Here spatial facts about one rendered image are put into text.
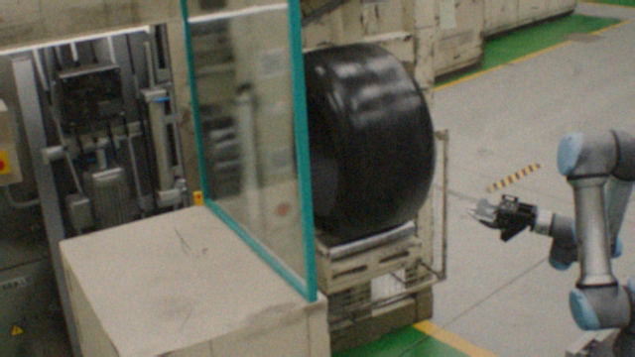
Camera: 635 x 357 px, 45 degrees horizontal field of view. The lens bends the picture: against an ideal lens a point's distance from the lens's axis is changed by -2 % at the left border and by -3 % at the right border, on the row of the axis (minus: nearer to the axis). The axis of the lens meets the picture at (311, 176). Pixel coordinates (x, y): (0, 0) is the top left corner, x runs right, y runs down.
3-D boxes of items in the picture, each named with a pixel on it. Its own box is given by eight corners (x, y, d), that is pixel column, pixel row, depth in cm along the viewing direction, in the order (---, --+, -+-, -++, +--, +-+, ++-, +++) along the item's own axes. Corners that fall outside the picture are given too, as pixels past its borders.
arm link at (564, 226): (582, 252, 227) (587, 232, 221) (546, 244, 230) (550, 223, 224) (584, 234, 232) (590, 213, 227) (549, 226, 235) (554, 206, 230)
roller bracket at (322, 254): (323, 280, 235) (322, 251, 231) (267, 230, 268) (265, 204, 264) (333, 277, 236) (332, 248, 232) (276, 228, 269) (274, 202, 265)
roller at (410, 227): (324, 255, 236) (317, 245, 239) (323, 265, 239) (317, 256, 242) (419, 225, 251) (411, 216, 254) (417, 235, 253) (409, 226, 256)
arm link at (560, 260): (584, 271, 236) (592, 246, 228) (550, 274, 235) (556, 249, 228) (577, 252, 241) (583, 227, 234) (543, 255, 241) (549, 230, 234)
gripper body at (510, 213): (500, 192, 233) (540, 200, 230) (497, 211, 239) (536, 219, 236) (495, 210, 228) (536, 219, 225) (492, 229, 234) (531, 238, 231)
